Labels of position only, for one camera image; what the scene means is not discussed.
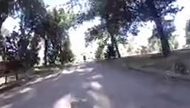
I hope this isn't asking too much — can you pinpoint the pale paved path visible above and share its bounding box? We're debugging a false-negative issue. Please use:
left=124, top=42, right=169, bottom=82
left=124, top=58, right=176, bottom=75
left=0, top=51, right=190, bottom=108

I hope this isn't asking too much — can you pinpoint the dirt and grass verge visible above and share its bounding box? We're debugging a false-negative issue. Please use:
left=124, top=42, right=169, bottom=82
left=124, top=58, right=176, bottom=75
left=97, top=48, right=190, bottom=94
left=0, top=62, right=70, bottom=91

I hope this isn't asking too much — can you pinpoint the bench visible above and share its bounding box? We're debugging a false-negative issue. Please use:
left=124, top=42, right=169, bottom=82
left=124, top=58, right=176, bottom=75
left=0, top=59, right=28, bottom=84

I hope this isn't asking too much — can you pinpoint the large tree with thick trunk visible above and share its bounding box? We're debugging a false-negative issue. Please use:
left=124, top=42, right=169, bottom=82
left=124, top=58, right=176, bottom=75
left=124, top=0, right=190, bottom=61

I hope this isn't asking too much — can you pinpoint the group of trees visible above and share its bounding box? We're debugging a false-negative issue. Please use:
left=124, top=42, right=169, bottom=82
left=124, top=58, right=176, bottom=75
left=0, top=0, right=82, bottom=74

